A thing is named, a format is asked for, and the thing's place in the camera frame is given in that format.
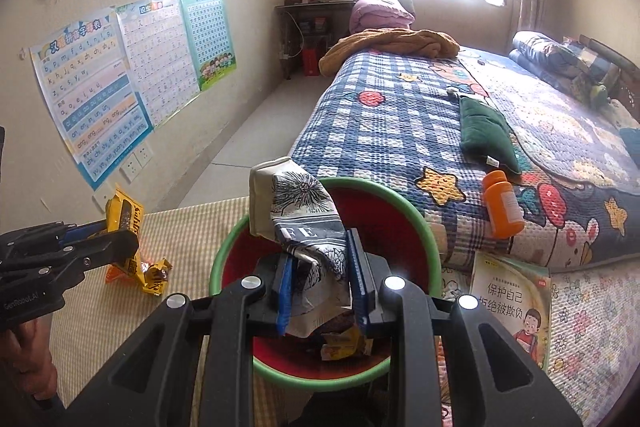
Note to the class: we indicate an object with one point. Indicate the red bucket with green rim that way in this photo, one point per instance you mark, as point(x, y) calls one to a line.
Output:
point(395, 217)

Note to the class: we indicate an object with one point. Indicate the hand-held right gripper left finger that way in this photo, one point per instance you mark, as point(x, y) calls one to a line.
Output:
point(284, 292)

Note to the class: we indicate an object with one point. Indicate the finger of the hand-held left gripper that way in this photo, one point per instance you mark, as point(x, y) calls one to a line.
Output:
point(110, 249)
point(75, 234)

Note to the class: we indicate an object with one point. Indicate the yellow candy wrapper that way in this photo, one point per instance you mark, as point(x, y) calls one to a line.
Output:
point(125, 219)
point(152, 278)

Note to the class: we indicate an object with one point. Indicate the purple folded quilt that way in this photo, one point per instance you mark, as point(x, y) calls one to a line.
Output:
point(375, 9)

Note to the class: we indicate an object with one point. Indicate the orange plastic bottle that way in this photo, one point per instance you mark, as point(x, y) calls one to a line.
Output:
point(502, 207)

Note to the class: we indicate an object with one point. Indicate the bed with blue checked quilt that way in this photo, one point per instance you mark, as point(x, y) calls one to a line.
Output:
point(380, 132)

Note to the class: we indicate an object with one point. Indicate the white blue printed paper pouch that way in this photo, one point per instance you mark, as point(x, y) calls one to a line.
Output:
point(300, 207)

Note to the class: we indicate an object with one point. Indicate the blue folded quilt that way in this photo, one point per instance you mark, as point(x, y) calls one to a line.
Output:
point(545, 52)

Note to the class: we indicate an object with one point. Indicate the blue pillow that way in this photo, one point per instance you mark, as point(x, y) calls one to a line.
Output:
point(631, 142)

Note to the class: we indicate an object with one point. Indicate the blue bordered wall chart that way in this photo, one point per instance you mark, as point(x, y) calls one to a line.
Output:
point(90, 107)

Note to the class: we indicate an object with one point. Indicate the pink floral quilted bed pad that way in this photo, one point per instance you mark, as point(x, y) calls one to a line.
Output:
point(590, 332)

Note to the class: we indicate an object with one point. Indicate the green plush toy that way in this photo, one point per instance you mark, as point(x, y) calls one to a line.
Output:
point(595, 89)

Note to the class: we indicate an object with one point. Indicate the dark desk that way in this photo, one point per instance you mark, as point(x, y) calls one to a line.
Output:
point(310, 7)

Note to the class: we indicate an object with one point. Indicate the green cushion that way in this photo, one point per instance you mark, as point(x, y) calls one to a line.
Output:
point(485, 132)

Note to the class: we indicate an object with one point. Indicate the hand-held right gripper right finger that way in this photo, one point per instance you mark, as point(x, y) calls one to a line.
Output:
point(361, 282)

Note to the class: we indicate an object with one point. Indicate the crumpled yellow snack wrapper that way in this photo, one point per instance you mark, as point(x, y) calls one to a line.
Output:
point(345, 343)

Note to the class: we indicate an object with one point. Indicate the person's left hand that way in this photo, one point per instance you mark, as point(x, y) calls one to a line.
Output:
point(30, 357)

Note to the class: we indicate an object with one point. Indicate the white wall chart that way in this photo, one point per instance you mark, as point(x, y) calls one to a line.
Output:
point(155, 57)

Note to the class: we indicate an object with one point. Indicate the green bordered wall chart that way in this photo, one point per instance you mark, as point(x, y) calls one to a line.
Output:
point(207, 37)

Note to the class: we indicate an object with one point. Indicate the brown blanket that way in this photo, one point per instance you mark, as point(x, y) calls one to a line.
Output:
point(380, 42)

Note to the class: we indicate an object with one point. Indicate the children's picture book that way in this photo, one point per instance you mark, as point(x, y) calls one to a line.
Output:
point(510, 302)

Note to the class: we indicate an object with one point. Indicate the white wall socket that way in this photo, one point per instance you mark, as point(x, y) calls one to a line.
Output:
point(131, 168)
point(100, 201)
point(145, 154)

